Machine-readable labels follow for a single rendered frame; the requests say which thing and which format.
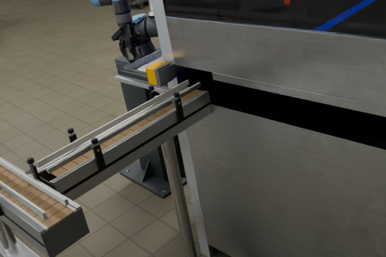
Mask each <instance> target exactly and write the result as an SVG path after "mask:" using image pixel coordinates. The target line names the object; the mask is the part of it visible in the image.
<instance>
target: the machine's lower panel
mask: <svg viewBox="0 0 386 257"><path fill-rule="evenodd" d="M210 101H211V109H212V113H211V114H209V115H208V116H206V117H204V118H203V119H201V120H200V121H198V122H196V123H195V124H193V125H192V126H190V127H189V128H187V134H188V140H189V144H190V150H191V156H192V162H193V166H194V172H195V178H196V183H197V187H198V193H199V199H200V205H201V209H202V215H203V221H204V227H205V230H206V236H207V242H208V245H210V246H212V247H214V248H216V249H218V250H220V251H222V252H224V253H225V254H227V255H229V256H231V257H386V138H382V137H377V136H374V135H370V134H366V133H361V132H358V131H354V130H349V129H346V128H342V127H337V126H333V125H330V124H325V123H321V122H317V121H314V120H309V119H305V118H300V117H297V116H293V115H288V114H284V113H281V112H277V111H272V110H267V109H264V108H260V107H256V106H251V105H248V104H244V103H240V102H235V101H232V100H227V99H223V98H219V97H216V96H211V95H210Z"/></svg>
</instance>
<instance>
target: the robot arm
mask: <svg viewBox="0 0 386 257"><path fill-rule="evenodd" d="M134 1H135V0H91V2H92V4H93V5H94V6H109V5H112V6H113V9H114V13H115V19H116V22H117V24H118V26H119V27H121V28H119V29H118V30H117V31H116V32H115V33H114V34H113V35H112V37H111V38H112V40H113V41H115V40H119V49H120V51H121V53H122V54H123V56H124V57H125V58H126V59H127V61H128V62H130V63H133V62H135V60H139V59H141V58H143V57H145V56H147V55H150V54H152V53H154V52H156V48H155V46H154V45H153V43H152V41H151V39H150V38H151V37H158V32H157V26H156V21H155V15H154V12H153V6H152V1H151V0H148V2H149V8H150V12H149V13H148V17H146V14H138V15H134V16H132V13H131V9H130V4H131V3H132V2H134ZM126 47H127V48H126Z"/></svg>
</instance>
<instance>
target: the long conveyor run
mask: <svg viewBox="0 0 386 257"><path fill-rule="evenodd" d="M26 161H27V163H28V164H30V165H29V166H30V170H29V171H27V172H24V171H23V170H21V169H19V168H18V167H16V166H14V165H13V164H11V163H10V162H8V161H6V160H5V159H3V158H1V157H0V219H1V220H2V221H3V222H4V223H6V224H7V225H8V226H9V227H10V228H12V229H13V230H15V231H16V232H17V233H18V234H19V235H21V236H22V237H23V238H24V239H26V240H27V241H28V242H29V243H30V244H32V245H33V246H34V247H36V248H37V249H38V250H39V251H41V252H42V253H43V254H44V255H45V256H47V257H55V256H57V255H58V254H59V253H61V252H63V251H64V250H65V249H67V248H68V247H69V246H71V245H73V244H74V243H75V242H77V241H78V240H80V239H81V238H82V237H84V236H86V235H87V234H88V233H90V231H89V228H88V225H87V222H86V219H85V216H84V213H83V210H82V207H81V206H80V205H79V204H77V203H76V202H74V201H72V200H70V199H69V198H67V197H66V196H64V195H62V194H61V193H59V192H57V191H56V190H54V189H52V188H51V187H49V186H48V185H46V184H44V183H43V182H41V180H40V176H39V174H38V171H37V168H36V166H35V165H34V164H33V163H34V158H32V157H29V158H28V159H27V160H26ZM30 173H32V174H33V177H32V176H31V175H30Z"/></svg>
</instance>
